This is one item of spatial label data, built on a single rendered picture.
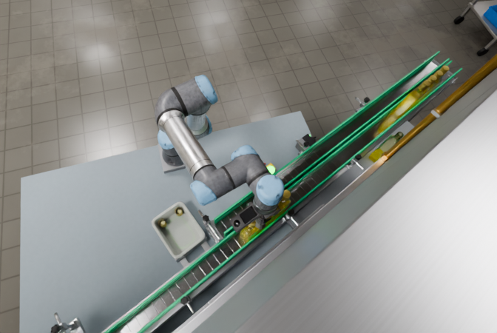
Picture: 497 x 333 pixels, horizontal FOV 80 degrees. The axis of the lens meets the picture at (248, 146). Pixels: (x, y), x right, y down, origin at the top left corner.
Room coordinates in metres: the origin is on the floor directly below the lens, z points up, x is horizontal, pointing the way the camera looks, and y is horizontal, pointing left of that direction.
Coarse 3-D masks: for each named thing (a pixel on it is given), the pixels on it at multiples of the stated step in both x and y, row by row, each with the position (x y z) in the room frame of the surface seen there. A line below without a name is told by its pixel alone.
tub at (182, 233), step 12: (180, 204) 0.36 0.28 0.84; (156, 216) 0.29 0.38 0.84; (168, 216) 0.31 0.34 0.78; (180, 216) 0.32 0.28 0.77; (192, 216) 0.32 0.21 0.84; (156, 228) 0.24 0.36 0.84; (168, 228) 0.26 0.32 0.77; (180, 228) 0.27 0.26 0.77; (192, 228) 0.28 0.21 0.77; (168, 240) 0.20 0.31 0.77; (180, 240) 0.21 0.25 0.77; (192, 240) 0.22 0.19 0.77; (180, 252) 0.16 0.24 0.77
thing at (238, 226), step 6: (252, 204) 0.27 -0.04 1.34; (246, 210) 0.26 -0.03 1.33; (252, 210) 0.26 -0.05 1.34; (240, 216) 0.24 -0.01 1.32; (246, 216) 0.24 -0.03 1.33; (252, 216) 0.24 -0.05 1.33; (258, 216) 0.24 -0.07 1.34; (234, 222) 0.22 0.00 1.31; (240, 222) 0.22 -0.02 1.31; (246, 222) 0.22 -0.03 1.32; (234, 228) 0.20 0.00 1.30; (240, 228) 0.20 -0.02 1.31
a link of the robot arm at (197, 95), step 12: (180, 84) 0.65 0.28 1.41; (192, 84) 0.65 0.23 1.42; (204, 84) 0.66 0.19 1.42; (180, 96) 0.59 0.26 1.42; (192, 96) 0.60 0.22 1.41; (204, 96) 0.62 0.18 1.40; (216, 96) 0.64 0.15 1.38; (192, 108) 0.58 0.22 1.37; (204, 108) 0.61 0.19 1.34; (192, 120) 0.64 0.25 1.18; (204, 120) 0.69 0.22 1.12; (192, 132) 0.67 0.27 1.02; (204, 132) 0.70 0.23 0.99
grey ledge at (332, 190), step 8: (400, 128) 0.99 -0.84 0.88; (408, 128) 1.00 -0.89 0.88; (368, 152) 0.80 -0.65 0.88; (360, 160) 0.75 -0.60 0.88; (368, 160) 0.75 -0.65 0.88; (352, 168) 0.69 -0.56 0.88; (344, 176) 0.64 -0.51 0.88; (352, 176) 0.64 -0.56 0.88; (336, 184) 0.58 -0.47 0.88; (344, 184) 0.59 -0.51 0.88; (320, 192) 0.53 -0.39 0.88; (328, 192) 0.53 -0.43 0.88; (336, 192) 0.54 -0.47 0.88; (312, 200) 0.48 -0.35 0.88; (320, 200) 0.49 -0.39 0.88; (328, 200) 0.50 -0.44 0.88; (304, 208) 0.43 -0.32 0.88; (312, 208) 0.44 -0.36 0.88; (296, 216) 0.39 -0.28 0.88; (304, 216) 0.39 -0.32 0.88; (288, 224) 0.35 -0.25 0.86
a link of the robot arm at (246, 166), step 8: (240, 152) 0.37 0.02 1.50; (248, 152) 0.38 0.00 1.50; (256, 152) 0.39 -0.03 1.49; (232, 160) 0.36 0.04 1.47; (240, 160) 0.35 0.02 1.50; (248, 160) 0.35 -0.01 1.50; (256, 160) 0.36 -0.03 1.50; (232, 168) 0.32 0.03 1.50; (240, 168) 0.32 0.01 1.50; (248, 168) 0.33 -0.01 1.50; (256, 168) 0.33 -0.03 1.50; (264, 168) 0.34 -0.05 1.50; (232, 176) 0.30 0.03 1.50; (240, 176) 0.30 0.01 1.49; (248, 176) 0.31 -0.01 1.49; (256, 176) 0.31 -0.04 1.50; (240, 184) 0.29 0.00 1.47; (248, 184) 0.29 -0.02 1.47
